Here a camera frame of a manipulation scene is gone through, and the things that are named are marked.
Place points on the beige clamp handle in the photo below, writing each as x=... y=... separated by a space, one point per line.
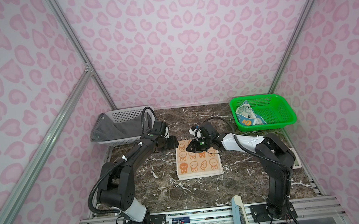
x=239 y=214

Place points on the corner aluminium post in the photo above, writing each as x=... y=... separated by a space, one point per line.
x=301 y=21
x=63 y=21

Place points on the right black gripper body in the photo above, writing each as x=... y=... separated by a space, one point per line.
x=200 y=145

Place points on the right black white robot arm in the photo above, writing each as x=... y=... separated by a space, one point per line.
x=276 y=159

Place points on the right corner aluminium post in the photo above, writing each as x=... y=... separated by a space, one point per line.
x=301 y=21

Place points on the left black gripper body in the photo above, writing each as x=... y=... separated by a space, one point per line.
x=171 y=142

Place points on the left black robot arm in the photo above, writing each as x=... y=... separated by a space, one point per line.
x=114 y=192

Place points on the grey towel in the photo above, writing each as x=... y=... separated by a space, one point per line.
x=107 y=130

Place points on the teal patterned towel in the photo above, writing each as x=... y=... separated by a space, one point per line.
x=247 y=117

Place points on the white plastic basket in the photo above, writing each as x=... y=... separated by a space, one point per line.
x=118 y=116

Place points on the blue label sticker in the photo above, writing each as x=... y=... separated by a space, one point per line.
x=181 y=220

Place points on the left corner aluminium post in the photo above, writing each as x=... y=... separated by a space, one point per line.
x=63 y=21

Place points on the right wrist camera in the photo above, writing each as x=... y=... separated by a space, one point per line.
x=195 y=131

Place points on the orange patterned towel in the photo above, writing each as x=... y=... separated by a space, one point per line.
x=197 y=165

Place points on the pink white calculator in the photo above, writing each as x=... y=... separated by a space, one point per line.
x=297 y=163

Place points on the green plastic basket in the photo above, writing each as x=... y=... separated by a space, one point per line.
x=273 y=109

